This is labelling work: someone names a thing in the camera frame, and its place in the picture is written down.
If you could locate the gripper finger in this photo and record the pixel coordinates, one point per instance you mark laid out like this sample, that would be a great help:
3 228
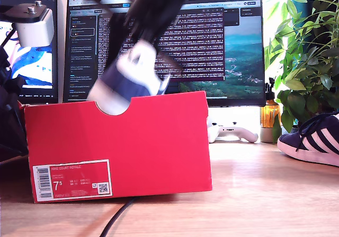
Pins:
169 63
13 131
116 40

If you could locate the blue suede Gazelle shoe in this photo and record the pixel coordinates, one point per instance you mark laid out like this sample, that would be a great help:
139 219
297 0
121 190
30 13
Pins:
291 141
124 83

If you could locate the red Nike shoebox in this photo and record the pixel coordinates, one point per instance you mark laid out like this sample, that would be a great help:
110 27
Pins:
132 149

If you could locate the small black computer monitor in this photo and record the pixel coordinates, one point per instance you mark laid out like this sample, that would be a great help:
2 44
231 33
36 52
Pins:
39 70

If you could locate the large black computer monitor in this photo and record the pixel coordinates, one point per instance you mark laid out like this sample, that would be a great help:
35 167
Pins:
238 48

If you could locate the white game controller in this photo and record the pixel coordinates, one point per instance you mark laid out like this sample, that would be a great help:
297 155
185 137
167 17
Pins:
233 131

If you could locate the amber pump bottle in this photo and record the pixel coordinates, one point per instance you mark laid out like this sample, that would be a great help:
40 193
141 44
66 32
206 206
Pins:
268 115

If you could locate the small white pot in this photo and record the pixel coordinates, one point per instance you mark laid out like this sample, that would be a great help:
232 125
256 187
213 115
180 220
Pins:
266 136

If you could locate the green leafy houseplant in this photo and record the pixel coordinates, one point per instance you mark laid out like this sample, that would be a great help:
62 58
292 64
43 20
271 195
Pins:
310 83

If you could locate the gripper's pale camera box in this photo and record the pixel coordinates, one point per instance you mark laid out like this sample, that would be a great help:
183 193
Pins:
34 33

